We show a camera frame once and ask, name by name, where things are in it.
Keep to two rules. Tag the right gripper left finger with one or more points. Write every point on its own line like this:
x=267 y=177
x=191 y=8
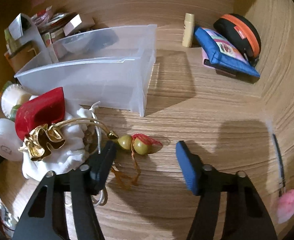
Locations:
x=44 y=215

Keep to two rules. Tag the pink white round jar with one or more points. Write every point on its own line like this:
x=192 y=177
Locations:
x=9 y=141

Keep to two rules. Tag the white drawstring cloth bag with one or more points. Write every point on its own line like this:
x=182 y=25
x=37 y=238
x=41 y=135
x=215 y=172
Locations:
x=60 y=157

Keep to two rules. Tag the red velvet gift pouch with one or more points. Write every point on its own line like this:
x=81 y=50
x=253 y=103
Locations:
x=48 y=108

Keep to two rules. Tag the green bead tassel charm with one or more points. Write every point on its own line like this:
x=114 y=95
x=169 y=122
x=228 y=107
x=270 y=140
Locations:
x=137 y=143

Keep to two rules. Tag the translucent white plastic cup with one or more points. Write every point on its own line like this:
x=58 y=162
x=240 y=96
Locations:
x=13 y=95

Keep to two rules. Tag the brown mug with lid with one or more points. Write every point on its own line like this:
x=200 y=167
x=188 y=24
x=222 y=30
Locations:
x=23 y=55

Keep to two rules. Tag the clear plastic storage bin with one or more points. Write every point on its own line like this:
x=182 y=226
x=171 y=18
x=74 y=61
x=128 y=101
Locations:
x=112 y=66

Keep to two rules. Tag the blue patchwork zipper pouch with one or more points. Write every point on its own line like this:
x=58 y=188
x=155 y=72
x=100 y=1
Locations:
x=221 y=53

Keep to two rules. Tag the stack of booklets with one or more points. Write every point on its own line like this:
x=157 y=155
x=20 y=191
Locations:
x=50 y=25

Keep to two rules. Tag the black orange round case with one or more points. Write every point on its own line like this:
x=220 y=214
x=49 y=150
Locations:
x=242 y=34

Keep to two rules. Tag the cream lotion bottle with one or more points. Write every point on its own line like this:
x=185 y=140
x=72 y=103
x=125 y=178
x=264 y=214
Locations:
x=188 y=34

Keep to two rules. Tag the small white pink box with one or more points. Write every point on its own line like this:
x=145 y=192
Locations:
x=78 y=23

